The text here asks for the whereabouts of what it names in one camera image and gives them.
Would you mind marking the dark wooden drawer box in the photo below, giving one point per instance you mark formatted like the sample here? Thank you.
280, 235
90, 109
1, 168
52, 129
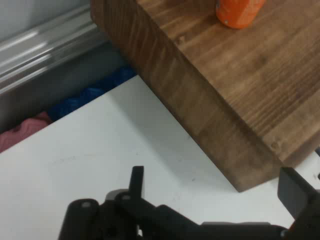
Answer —
225, 87

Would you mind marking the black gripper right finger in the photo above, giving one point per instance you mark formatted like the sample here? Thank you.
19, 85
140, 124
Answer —
296, 197

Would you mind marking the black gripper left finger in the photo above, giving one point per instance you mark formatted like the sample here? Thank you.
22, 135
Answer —
136, 182

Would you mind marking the aluminium frame rail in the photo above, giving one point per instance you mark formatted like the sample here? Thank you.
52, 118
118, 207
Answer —
37, 50

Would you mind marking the pink plastic bag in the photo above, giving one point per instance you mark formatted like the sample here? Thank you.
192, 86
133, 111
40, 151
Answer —
22, 130

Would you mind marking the orange plastic bottle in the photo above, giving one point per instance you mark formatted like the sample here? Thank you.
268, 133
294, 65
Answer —
237, 13

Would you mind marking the blue crumpled cloth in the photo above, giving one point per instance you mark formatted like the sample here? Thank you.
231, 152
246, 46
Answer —
82, 97

